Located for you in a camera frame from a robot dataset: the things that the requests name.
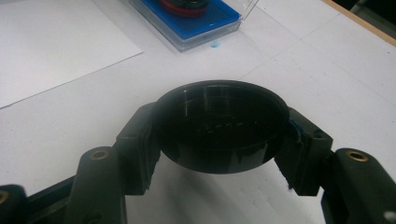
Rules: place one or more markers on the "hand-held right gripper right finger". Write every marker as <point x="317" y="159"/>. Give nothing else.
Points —
<point x="306" y="155"/>

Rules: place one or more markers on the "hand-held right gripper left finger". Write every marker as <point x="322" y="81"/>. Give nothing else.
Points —
<point x="138" y="146"/>

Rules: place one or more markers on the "black round stamp cap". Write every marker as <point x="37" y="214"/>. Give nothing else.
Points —
<point x="219" y="127"/>

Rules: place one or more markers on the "blue ink pad clear case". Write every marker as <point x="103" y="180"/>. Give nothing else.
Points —
<point x="199" y="26"/>

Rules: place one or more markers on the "round stamp with clear knob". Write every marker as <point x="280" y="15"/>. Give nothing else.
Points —
<point x="185" y="7"/>

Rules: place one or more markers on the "white paper sheet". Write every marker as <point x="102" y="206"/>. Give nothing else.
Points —
<point x="56" y="46"/>

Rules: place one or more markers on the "white desk frame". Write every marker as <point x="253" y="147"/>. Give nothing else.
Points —
<point x="375" y="14"/>

